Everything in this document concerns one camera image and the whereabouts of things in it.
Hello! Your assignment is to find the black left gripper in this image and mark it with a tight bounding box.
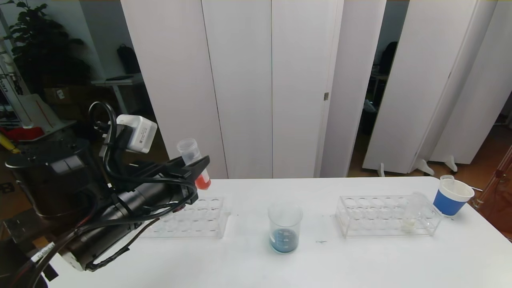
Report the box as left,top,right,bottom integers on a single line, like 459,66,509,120
117,155,210,218

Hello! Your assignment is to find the clear plastic test tube rack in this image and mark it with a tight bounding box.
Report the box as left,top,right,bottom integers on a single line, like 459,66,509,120
335,195,443,238
141,195,231,240

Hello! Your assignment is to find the clear glass beaker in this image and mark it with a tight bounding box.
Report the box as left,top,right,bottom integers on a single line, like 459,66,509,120
268,202,303,254

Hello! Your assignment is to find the test tube with pale liquid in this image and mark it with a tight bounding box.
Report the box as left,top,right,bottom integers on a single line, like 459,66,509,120
402,192,427,233

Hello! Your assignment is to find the white standing desk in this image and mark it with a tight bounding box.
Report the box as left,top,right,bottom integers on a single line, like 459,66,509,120
91,74,146,118

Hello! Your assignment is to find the black backpack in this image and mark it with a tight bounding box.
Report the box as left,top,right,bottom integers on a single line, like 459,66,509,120
116,44,142,75

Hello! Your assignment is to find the white folding partition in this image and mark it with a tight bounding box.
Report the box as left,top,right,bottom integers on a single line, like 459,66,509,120
362,0,512,177
121,0,387,180

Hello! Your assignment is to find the brown cardboard box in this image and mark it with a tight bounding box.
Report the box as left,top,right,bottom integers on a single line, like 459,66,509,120
43,86,82,108

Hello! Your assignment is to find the white machine base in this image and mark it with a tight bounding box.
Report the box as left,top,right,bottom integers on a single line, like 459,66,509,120
0,36,77,144

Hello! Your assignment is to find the red box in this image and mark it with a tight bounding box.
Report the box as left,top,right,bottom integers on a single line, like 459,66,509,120
0,126,44,143

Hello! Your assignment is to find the dark green potted plant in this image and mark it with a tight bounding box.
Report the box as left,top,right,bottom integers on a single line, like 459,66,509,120
2,0,92,96

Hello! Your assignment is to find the black office chair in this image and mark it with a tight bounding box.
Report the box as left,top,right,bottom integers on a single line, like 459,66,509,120
378,41,399,75

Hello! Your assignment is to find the blue white paper cup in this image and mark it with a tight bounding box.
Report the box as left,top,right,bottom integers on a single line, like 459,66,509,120
433,178,475,217

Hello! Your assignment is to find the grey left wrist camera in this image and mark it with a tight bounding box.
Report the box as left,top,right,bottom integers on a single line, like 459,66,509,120
116,114,158,154

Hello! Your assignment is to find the black left camera cable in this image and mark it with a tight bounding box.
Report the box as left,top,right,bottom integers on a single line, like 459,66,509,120
88,101,199,202

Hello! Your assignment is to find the yellow handled tool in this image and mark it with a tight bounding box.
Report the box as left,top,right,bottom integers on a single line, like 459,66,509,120
0,133,20,154

